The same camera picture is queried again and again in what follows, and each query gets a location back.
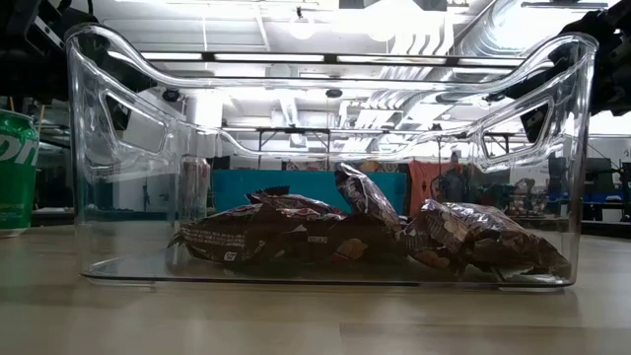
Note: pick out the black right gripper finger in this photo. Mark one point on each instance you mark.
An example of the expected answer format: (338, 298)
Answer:
(535, 123)
(535, 74)

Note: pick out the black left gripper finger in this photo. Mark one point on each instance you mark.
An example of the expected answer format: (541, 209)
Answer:
(118, 113)
(130, 76)

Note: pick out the brown chocolate bar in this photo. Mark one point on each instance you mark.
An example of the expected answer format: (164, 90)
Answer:
(365, 194)
(296, 202)
(522, 246)
(439, 227)
(236, 236)

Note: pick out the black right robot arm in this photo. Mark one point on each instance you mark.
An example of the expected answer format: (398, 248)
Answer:
(616, 74)

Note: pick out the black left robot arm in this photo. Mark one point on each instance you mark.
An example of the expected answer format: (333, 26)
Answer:
(24, 59)

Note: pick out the ceiling light strip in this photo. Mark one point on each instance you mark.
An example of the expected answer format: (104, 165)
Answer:
(389, 59)
(172, 56)
(493, 62)
(268, 57)

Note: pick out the black ceiling dome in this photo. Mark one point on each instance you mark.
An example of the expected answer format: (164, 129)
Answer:
(171, 95)
(333, 92)

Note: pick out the person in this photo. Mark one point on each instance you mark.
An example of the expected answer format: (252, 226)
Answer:
(451, 177)

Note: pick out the silver soda can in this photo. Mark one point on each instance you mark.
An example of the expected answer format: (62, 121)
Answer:
(194, 182)

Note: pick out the blue topped table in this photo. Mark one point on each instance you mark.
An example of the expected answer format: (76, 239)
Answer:
(606, 198)

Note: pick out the green soda can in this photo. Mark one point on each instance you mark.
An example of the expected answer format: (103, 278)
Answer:
(17, 182)

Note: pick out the orange cloth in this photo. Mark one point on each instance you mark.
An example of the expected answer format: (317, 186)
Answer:
(419, 182)

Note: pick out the clear plastic bin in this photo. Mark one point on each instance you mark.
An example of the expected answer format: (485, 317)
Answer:
(128, 266)

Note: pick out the round white ceiling lamp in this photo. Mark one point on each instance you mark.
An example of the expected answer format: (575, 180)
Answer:
(292, 29)

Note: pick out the black metal rack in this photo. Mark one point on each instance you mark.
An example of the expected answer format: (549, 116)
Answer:
(293, 130)

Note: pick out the blue plastic bin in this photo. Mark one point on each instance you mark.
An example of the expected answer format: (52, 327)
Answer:
(305, 185)

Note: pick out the patterned cloth banner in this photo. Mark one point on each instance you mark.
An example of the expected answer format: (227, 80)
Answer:
(315, 166)

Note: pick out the silver ventilation duct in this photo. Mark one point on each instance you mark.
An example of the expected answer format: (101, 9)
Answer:
(493, 29)

